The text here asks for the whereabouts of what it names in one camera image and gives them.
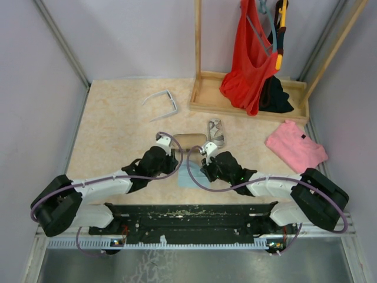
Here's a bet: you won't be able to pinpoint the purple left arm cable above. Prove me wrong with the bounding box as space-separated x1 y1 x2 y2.
30 131 185 259

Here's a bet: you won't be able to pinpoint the blue-grey hanger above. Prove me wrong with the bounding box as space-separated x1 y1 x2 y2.
244 0 279 56

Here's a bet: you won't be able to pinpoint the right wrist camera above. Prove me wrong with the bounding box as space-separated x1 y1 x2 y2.
199 141 219 165

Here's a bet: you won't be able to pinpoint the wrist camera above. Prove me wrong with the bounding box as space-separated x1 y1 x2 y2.
156 136 172 156
199 141 219 165

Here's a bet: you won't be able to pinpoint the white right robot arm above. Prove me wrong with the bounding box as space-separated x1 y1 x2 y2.
201 151 349 233

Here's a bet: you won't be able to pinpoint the wooden clothes rack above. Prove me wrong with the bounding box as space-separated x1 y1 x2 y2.
189 1 367 125

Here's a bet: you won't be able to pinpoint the map print glasses case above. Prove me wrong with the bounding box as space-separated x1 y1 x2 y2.
208 119 226 148

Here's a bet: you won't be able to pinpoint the white sunglasses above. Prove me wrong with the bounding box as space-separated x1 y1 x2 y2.
142 89 178 122

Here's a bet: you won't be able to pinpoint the light blue cloth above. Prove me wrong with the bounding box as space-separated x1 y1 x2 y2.
177 161 210 188

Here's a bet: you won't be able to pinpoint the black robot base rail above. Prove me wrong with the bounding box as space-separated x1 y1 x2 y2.
82 202 298 245

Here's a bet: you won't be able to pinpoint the yellow black hanger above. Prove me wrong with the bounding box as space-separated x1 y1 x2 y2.
269 0 289 71

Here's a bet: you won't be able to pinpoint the black garment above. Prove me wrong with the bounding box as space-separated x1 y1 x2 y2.
259 76 294 114

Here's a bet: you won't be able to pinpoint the plaid brown glasses case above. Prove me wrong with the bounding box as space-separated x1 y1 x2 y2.
173 133 208 152

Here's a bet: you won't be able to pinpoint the pink folded shirt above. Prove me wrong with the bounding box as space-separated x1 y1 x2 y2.
265 120 328 173

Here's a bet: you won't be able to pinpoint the red garment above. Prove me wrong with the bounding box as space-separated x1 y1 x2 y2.
220 1 277 116

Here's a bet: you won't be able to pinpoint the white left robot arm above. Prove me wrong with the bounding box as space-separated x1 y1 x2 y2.
31 146 182 237

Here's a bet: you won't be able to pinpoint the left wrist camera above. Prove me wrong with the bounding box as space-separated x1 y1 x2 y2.
156 136 172 156

